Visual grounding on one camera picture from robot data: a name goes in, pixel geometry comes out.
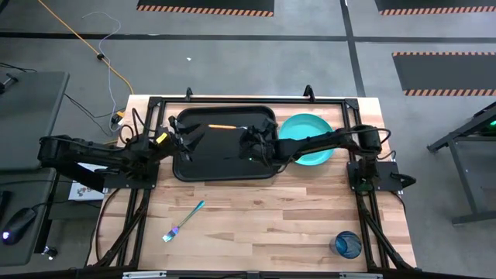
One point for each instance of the black plastic tray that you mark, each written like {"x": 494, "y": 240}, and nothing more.
{"x": 221, "y": 159}

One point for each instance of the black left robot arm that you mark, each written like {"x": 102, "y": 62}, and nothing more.
{"x": 97, "y": 153}

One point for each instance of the power plug with yellow tag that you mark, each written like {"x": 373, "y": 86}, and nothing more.
{"x": 117, "y": 118}

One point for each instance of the teal round plate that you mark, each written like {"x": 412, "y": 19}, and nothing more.
{"x": 306, "y": 126}

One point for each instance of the grey metal table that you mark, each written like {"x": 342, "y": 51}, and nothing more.
{"x": 465, "y": 170}

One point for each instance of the black frame clamp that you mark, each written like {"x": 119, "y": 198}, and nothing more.
{"x": 189, "y": 93}
{"x": 308, "y": 91}

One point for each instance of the iridescent metal fork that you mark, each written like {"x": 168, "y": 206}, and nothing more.
{"x": 182, "y": 222}

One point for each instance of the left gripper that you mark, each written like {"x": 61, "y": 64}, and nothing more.
{"x": 181, "y": 145}

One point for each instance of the grey side table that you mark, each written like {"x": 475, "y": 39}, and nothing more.
{"x": 27, "y": 116}

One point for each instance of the black aluminium table frame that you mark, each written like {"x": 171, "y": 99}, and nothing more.
{"x": 252, "y": 100}

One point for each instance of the black tool on side table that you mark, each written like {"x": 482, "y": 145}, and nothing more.
{"x": 7, "y": 83}

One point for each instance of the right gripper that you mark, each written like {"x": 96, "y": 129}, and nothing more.
{"x": 265, "y": 149}

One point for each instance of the black computer mouse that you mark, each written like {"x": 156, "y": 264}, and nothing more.
{"x": 17, "y": 226}

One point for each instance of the blue translucent cup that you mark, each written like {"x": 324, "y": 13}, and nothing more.
{"x": 346, "y": 245}

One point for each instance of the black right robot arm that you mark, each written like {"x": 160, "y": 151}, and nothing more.
{"x": 321, "y": 141}

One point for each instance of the black hazard-striped floor mat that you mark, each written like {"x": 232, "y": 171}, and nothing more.
{"x": 205, "y": 4}
{"x": 445, "y": 71}
{"x": 434, "y": 4}

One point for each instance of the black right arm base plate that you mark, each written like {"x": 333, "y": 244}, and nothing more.
{"x": 387, "y": 174}

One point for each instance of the white printed card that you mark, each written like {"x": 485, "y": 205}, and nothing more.
{"x": 83, "y": 191}

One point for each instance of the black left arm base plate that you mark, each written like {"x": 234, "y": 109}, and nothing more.
{"x": 128, "y": 182}

